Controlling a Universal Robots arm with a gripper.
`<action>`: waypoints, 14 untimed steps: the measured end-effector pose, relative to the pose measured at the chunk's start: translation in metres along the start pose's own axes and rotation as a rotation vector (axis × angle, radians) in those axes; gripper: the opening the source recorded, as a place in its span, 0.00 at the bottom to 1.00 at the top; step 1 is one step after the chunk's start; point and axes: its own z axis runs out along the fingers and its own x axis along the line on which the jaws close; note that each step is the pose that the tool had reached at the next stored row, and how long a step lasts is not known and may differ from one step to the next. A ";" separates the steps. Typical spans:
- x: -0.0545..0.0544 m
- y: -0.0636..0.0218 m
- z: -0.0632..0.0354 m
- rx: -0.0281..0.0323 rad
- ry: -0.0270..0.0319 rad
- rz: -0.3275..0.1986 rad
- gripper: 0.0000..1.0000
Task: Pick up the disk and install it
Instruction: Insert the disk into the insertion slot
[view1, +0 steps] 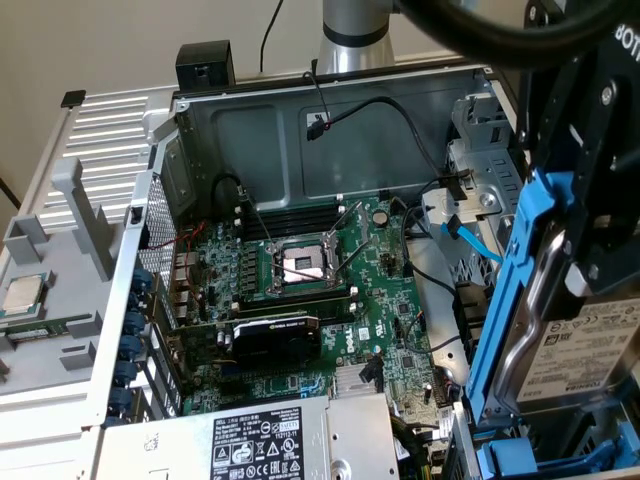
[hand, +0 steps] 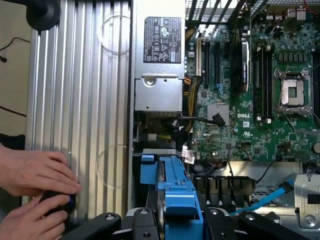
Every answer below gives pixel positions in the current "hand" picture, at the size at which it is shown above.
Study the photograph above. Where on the clear round disc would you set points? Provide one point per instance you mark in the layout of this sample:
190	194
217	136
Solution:
115	32
113	165

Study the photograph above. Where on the white power plug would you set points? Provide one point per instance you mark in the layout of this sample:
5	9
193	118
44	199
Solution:
152	137

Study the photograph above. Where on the metal locking lever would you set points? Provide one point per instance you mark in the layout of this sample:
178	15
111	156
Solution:
282	88

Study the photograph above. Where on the long black expansion slot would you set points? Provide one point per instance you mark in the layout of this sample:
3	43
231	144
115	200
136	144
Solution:
208	65
217	65

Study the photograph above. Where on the black plastic fan shroud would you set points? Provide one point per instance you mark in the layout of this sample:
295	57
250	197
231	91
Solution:
225	185

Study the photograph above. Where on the open PC case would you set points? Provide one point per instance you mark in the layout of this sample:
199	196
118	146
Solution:
303	190

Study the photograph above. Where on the black RAM slot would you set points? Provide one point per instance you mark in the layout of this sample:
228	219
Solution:
317	80
267	85

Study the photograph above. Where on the silver chipset heat sink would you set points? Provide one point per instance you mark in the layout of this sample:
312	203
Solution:
211	108

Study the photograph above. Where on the person's right hand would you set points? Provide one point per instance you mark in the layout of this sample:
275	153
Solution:
25	222

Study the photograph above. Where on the beige expansion slot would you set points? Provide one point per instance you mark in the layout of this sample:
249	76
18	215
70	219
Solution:
199	57

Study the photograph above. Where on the metal disk bay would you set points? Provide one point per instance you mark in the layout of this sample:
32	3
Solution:
160	151

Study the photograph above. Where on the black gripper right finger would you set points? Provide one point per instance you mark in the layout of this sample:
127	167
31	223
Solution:
220	225

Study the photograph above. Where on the silver power supply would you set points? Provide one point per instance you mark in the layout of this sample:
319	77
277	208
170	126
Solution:
157	95

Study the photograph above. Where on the coin battery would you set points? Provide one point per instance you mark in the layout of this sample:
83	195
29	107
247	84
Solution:
316	148

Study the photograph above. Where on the person's left hand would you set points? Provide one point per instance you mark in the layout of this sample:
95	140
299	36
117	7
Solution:
32	172

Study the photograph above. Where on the CPU socket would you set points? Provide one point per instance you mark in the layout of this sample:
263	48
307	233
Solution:
292	92

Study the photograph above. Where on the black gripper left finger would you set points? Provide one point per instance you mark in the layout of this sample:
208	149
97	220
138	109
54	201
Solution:
143	225

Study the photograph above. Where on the green motherboard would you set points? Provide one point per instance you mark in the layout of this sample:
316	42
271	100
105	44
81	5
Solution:
220	147

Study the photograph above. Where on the black graphics card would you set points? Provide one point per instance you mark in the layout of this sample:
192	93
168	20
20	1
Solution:
243	70

